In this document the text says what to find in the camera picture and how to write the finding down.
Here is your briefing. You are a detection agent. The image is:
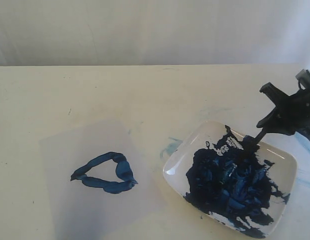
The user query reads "white paper sheet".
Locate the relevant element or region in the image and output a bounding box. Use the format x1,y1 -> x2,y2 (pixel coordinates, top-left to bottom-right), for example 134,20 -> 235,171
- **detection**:
39,120 -> 165,240

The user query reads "black paintbrush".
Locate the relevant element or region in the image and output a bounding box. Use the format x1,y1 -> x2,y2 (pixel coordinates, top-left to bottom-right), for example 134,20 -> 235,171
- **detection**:
234,127 -> 268,167

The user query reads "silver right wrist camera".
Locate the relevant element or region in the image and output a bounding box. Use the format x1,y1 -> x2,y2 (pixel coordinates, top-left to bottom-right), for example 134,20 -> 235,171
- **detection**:
295,69 -> 310,90

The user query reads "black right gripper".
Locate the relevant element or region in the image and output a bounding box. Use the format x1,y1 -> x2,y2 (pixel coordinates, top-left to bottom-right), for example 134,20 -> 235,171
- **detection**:
256,82 -> 310,135

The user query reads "white square paint plate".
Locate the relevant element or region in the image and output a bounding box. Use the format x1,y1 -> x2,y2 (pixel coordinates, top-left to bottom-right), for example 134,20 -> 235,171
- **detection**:
163,121 -> 298,239

